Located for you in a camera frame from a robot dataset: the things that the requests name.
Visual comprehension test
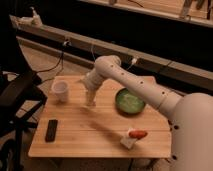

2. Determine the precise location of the white ceramic cup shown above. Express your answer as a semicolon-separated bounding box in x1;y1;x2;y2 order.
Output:
51;81;69;102

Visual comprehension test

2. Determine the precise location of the white sponge block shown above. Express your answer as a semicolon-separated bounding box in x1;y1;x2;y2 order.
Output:
120;128;137;149

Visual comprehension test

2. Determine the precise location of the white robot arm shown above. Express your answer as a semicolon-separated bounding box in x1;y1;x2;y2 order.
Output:
82;55;213;171

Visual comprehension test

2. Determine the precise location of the black chair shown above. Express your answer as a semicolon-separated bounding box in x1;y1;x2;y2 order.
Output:
0;71;47;171

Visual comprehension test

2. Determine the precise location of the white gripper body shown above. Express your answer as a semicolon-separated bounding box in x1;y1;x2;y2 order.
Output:
82;69;104;92

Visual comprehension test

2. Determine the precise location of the black remote control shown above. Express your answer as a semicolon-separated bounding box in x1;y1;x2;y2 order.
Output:
45;119;58;142

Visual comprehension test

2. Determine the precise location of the wooden table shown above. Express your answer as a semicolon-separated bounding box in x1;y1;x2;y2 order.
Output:
29;76;171;158

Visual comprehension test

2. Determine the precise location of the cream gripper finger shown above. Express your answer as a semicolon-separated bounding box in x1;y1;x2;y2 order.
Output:
86;91;96;106
78;79;85;84

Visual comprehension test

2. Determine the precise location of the metal rail beam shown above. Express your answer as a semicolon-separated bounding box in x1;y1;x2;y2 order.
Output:
10;16;213;92

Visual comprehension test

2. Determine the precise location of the white spray bottle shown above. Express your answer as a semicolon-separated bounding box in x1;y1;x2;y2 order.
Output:
31;7;43;27

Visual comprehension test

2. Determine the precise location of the green bowl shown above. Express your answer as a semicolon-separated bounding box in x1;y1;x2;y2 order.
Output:
115;88;146;115

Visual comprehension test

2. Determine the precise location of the red carrot toy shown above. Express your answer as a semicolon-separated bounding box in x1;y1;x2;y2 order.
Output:
129;130;148;139

